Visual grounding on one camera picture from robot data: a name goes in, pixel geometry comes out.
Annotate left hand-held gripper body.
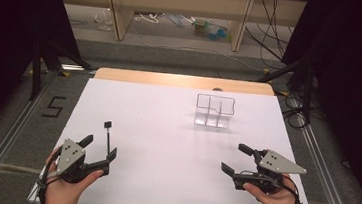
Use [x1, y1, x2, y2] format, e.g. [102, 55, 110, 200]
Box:
[55, 137, 100, 186]

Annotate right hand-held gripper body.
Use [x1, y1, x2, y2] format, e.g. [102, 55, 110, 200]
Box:
[232, 146, 310, 198]

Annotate black slim-handled tool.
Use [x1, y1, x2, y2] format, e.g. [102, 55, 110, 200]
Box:
[100, 120, 115, 159]

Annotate clear acrylic organizer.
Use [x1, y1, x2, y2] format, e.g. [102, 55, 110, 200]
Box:
[194, 93, 237, 130]

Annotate person's left hand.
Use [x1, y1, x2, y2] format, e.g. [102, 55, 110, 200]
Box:
[41, 145, 107, 204]

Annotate black metal stand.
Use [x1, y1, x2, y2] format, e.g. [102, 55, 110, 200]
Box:
[252, 53, 319, 126]
[27, 36, 96, 107]

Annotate wooden table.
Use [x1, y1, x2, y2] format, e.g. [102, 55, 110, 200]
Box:
[93, 66, 276, 97]

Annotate black curtain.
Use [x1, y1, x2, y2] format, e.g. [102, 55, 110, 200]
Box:
[268, 0, 362, 204]
[0, 0, 89, 165]

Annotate blue plastic item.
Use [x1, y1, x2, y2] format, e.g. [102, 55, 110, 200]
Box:
[208, 25, 233, 43]

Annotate clear plastic bag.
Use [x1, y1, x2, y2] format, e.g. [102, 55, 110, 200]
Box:
[93, 6, 116, 32]

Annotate green packet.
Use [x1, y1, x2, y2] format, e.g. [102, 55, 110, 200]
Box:
[192, 18, 219, 39]

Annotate pale blue plastic wrap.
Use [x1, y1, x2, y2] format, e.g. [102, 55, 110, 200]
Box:
[163, 12, 195, 30]

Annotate wooden desk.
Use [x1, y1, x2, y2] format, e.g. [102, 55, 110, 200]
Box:
[50, 0, 308, 59]

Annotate right hand-held gripper cable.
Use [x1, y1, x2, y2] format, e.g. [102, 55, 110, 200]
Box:
[279, 173, 306, 204]

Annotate hand-held gripper cable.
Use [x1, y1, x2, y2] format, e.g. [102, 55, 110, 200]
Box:
[34, 144, 65, 204]
[279, 173, 306, 204]

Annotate left hand-held gripper cable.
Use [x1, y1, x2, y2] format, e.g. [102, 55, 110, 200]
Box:
[34, 144, 65, 204]

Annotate aluminium rail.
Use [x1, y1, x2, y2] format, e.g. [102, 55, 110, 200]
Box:
[0, 64, 59, 204]
[278, 97, 362, 204]

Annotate coiled black cable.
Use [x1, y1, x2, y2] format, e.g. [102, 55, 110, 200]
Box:
[274, 90, 312, 130]

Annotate hanging black cables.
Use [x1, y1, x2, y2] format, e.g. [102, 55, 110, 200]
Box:
[241, 0, 297, 64]

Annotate white cable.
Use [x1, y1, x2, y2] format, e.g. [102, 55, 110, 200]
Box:
[133, 11, 161, 25]

